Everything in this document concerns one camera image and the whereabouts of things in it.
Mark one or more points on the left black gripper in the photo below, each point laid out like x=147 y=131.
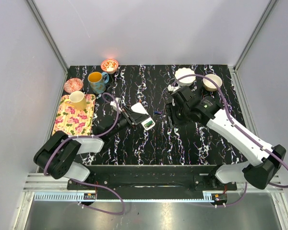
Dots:
x=133 y=118

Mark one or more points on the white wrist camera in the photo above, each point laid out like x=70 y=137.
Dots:
x=116 y=104
x=173 y=88

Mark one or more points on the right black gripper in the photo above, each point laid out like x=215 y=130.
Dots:
x=171 y=108

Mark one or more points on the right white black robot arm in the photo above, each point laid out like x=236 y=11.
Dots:
x=260 y=166

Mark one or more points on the green yellow battery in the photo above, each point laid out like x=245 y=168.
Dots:
x=148 y=124

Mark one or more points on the red patterned saucer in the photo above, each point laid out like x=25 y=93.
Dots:
x=73 y=84

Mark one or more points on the floral pink tray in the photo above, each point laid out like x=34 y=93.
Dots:
x=72 y=121

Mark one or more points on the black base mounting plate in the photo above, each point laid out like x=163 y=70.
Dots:
x=191 y=177

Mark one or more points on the blue mug yellow inside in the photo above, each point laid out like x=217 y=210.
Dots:
x=98 y=81

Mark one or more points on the beige round bowl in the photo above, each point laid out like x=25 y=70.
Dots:
x=210 y=81

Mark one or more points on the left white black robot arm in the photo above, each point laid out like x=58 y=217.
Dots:
x=56 y=156

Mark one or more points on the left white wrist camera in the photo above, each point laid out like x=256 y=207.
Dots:
x=116 y=104

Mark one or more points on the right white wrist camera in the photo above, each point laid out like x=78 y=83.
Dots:
x=173 y=88

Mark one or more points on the white remote control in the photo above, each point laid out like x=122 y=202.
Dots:
x=140 y=108

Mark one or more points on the white slotted cable duct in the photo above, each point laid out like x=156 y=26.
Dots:
x=85 y=197

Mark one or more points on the red patterned small bowl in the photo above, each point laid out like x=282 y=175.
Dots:
x=109 y=65

